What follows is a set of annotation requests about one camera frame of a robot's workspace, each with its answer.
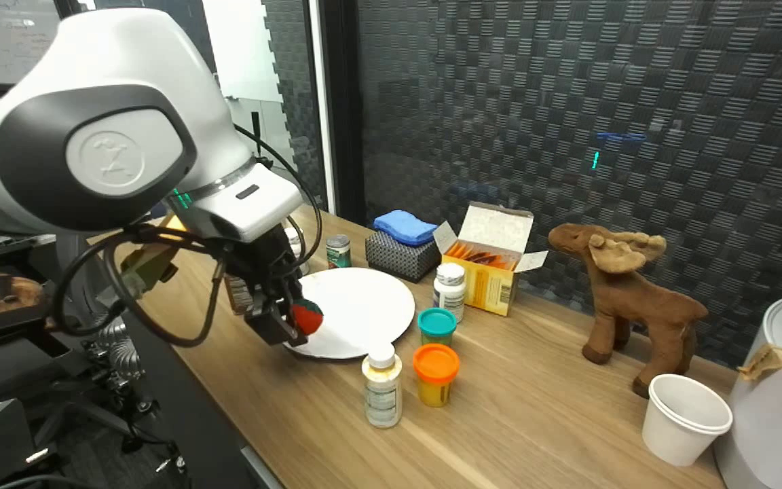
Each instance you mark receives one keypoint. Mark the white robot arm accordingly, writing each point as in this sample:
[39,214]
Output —
[120,115]

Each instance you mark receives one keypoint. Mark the teal lid play-doh tub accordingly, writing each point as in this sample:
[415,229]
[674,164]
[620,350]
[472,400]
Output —
[435,324]

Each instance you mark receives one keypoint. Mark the small glass jar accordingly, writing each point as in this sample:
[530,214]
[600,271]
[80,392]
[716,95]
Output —
[336,251]

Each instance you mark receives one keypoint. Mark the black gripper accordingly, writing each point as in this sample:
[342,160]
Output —
[260,282]

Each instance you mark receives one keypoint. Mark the office chair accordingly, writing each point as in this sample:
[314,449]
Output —
[70,411]

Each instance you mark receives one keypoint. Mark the clear vitamin bottle white cap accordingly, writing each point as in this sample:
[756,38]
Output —
[381,369]

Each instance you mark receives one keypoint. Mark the white supplement bottle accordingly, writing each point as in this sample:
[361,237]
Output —
[450,288]

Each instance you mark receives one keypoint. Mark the red plush strawberry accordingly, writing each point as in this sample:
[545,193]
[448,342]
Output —
[305,316]

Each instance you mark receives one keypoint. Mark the white paper plate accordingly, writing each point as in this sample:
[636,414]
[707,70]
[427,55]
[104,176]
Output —
[361,308]

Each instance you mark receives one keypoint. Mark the grey foam block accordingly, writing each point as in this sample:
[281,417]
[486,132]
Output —
[399,258]

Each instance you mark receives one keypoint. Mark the blue cloth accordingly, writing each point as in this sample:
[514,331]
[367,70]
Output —
[404,227]

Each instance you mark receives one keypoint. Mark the orange lid play-doh tub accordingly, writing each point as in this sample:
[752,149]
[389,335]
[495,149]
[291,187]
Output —
[435,369]

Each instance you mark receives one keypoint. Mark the brown plush moose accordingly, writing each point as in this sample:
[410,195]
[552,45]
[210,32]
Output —
[621,297]

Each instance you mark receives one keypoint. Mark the white paper cup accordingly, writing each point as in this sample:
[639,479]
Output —
[682,418]

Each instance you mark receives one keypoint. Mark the large white bucket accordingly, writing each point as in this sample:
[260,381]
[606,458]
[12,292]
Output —
[749,455]

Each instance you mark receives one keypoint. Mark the open yellow cardboard box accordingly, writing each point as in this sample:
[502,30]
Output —
[492,248]

